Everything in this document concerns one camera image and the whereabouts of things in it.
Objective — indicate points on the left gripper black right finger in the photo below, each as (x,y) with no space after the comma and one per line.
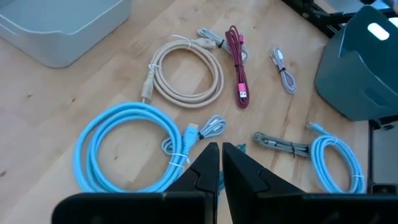
(264,205)

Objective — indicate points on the grey plastic bin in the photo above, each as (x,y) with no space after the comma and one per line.
(62,46)

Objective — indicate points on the teal plastic bin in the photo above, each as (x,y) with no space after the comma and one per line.
(357,81)

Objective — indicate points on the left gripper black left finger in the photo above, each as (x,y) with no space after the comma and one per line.
(186,205)

